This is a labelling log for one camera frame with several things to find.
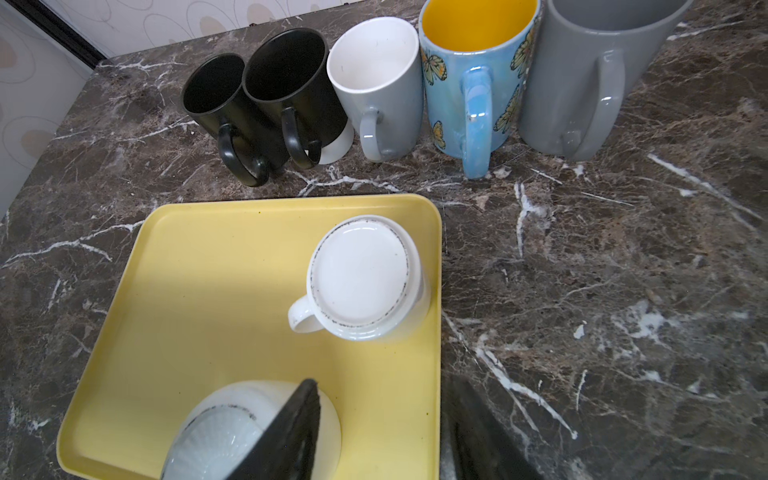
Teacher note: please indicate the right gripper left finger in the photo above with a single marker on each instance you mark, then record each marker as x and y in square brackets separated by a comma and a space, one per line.
[286, 450]

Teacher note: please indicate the yellow plastic tray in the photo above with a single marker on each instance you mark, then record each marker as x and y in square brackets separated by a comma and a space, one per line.
[203, 303]

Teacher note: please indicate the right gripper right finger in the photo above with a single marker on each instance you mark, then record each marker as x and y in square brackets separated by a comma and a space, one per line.
[481, 448]

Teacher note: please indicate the white mug upside down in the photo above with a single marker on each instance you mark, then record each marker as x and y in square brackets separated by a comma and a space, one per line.
[226, 425]

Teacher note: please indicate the black mug white base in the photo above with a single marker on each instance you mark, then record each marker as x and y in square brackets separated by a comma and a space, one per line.
[287, 79]

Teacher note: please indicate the large grey mug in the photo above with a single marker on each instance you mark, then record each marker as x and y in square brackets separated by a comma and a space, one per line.
[587, 57]

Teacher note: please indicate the blue mug yellow inside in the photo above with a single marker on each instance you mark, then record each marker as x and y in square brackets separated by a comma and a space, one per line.
[475, 58]

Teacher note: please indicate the small grey mug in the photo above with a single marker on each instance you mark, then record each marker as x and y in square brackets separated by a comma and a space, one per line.
[375, 70]

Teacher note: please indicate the cream white mug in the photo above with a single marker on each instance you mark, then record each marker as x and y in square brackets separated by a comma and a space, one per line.
[365, 282]

